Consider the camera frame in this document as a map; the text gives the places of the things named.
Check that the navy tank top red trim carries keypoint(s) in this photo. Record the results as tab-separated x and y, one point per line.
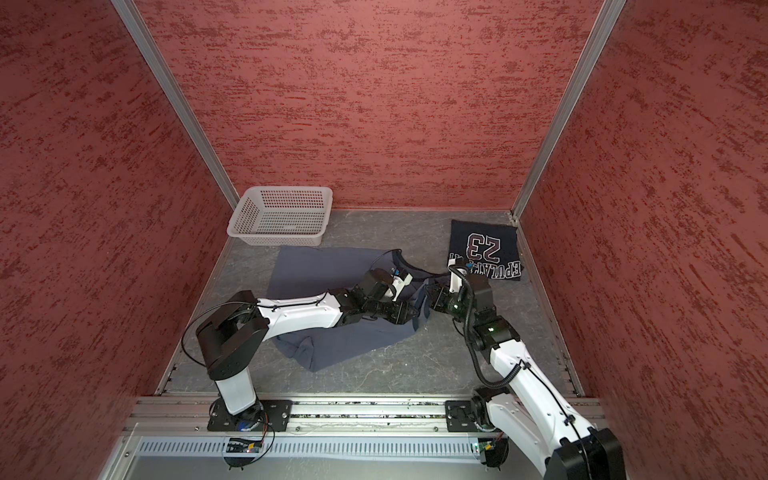
490	249

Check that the left circuit board with wires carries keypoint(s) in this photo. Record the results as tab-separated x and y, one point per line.
245	446

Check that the white plastic laundry basket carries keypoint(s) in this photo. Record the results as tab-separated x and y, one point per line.
282	216

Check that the aluminium front rail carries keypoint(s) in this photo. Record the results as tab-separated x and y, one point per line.
311	415

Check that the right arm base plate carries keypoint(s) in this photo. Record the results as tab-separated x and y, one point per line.
459	415

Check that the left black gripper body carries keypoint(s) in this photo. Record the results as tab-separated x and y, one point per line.
393	311

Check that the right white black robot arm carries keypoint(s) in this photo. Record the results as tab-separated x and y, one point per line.
517	398

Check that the grey-blue tank top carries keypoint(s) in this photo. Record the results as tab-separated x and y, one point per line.
306	271

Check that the left corner aluminium profile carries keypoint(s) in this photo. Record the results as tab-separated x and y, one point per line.
132	19

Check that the circuit board with wires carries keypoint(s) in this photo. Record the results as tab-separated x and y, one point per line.
245	446
492	453

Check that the right corner aluminium profile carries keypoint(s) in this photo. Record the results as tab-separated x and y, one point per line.
605	22

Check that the white slotted cable duct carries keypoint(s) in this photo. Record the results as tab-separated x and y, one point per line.
449	449

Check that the right circuit board with wires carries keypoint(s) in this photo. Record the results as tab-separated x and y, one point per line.
492	453

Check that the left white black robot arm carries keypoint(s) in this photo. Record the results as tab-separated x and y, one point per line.
234	330

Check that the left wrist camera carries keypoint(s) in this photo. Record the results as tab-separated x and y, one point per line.
381	285

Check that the corner aluminium profile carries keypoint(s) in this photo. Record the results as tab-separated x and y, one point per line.
605	22
132	19

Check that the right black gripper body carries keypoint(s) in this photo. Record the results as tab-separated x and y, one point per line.
447	302

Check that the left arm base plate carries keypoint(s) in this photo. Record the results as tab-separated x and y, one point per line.
279	415

